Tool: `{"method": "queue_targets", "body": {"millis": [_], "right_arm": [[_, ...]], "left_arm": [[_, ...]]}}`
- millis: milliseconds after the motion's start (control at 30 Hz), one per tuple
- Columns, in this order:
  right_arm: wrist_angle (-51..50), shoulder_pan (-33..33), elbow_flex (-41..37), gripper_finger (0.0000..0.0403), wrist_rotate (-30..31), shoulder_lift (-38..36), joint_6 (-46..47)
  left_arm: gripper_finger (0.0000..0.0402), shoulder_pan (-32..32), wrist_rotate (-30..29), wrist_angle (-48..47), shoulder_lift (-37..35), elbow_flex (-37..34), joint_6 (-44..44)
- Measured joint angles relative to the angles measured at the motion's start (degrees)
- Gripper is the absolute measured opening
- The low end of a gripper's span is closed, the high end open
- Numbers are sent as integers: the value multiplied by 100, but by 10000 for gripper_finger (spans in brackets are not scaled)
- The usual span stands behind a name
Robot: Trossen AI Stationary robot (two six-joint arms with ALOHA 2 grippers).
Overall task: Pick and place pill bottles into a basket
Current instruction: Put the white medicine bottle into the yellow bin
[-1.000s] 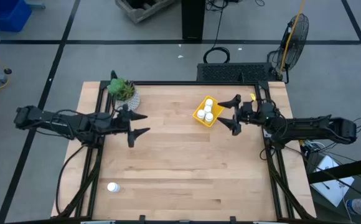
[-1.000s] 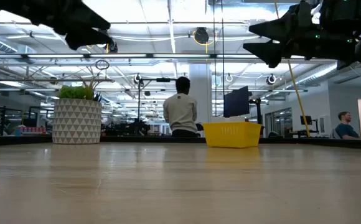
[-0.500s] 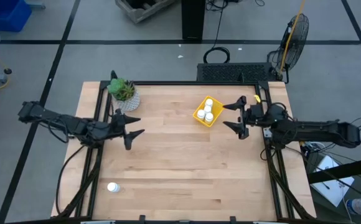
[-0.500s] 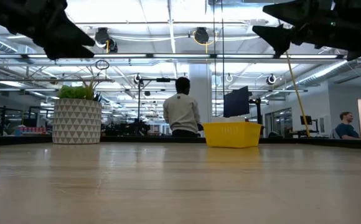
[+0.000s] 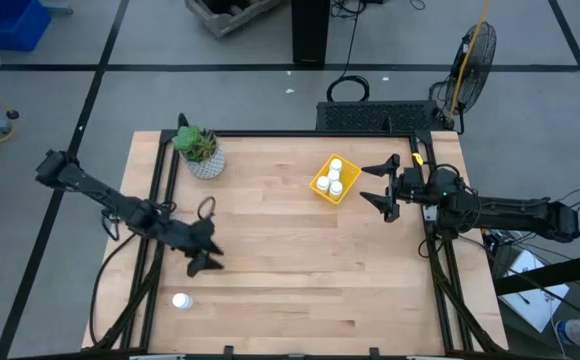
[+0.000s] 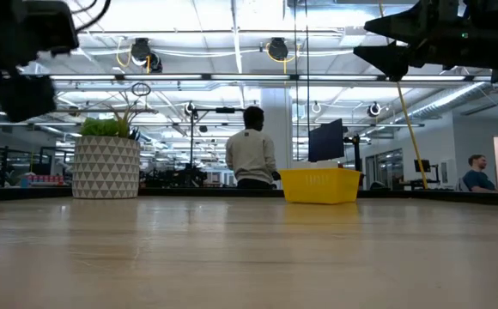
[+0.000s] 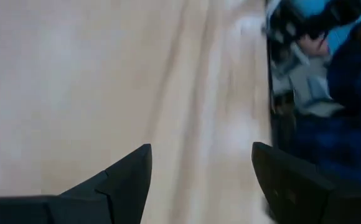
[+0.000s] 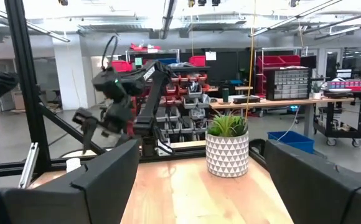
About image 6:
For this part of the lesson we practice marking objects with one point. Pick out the black aluminium table frame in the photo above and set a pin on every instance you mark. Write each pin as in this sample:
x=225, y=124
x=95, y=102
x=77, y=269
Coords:
x=180, y=192

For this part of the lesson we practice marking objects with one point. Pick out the black equipment stand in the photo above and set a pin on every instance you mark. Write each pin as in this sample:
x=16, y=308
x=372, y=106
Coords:
x=356, y=150

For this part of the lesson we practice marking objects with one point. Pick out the white grey patterned pot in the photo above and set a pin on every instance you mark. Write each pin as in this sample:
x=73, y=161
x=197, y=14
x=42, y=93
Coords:
x=105, y=167

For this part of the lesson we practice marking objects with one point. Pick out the small black monitor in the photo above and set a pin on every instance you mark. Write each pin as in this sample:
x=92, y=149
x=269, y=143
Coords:
x=422, y=165

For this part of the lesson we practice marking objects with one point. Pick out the person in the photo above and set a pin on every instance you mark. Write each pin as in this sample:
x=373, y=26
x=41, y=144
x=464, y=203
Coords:
x=476, y=178
x=251, y=154

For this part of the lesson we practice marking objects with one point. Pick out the row of red boxes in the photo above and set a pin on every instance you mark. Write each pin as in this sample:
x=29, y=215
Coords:
x=43, y=179

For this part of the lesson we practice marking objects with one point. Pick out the yellow plastic basket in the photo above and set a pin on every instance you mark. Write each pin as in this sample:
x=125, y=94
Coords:
x=320, y=186

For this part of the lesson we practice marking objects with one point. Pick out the green succulent plant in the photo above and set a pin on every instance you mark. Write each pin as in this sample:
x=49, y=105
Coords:
x=98, y=127

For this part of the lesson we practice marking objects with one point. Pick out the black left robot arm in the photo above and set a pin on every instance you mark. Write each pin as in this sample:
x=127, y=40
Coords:
x=17, y=30

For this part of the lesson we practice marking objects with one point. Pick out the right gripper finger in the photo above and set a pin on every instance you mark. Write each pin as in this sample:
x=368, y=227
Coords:
x=388, y=60
x=408, y=26

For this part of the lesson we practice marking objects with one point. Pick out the black camera stand rig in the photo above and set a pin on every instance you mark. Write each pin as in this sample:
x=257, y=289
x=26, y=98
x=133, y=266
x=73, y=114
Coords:
x=225, y=110

